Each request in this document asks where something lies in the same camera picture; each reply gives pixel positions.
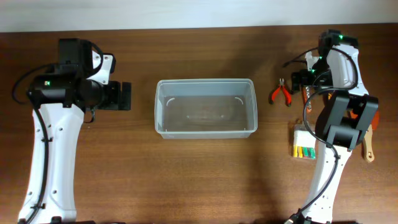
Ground clear box coloured bits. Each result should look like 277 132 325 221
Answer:
292 123 316 160

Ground clear plastic container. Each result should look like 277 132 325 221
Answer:
154 78 258 139

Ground orange scraper wooden handle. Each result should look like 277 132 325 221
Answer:
363 111 379 162

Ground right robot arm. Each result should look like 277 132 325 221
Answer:
287 30 379 223

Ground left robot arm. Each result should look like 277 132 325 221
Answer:
17 39 132 223

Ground orange socket bit rail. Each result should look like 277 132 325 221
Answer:
302 86 312 113

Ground red handled small cutters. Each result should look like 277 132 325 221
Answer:
269 78 292 106

